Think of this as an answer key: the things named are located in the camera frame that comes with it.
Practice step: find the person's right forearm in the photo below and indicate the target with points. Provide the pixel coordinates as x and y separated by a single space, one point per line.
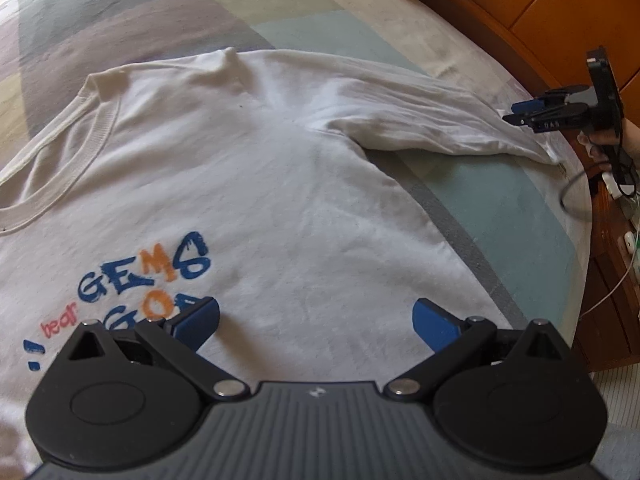
632 142

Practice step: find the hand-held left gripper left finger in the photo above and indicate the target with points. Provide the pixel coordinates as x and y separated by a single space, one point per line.
197 322

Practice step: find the wooden headboard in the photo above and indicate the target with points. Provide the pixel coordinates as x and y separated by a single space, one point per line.
525 5

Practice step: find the white charger plug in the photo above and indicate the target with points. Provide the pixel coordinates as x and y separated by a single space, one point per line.
612 185

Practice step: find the dark wooden nightstand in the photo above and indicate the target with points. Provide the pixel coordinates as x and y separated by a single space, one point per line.
612 310

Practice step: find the person's right hand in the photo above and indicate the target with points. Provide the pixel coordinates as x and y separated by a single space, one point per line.
595 142

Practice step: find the pastel striped bed sheet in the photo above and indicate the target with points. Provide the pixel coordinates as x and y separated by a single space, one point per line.
475 220

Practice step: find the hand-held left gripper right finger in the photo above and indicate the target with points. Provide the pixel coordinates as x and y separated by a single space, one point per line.
434 327

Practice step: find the white printed sweatshirt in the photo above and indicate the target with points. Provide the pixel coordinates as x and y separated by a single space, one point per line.
280 200

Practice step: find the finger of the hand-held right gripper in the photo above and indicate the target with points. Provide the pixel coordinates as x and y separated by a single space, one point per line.
525 106
520 119

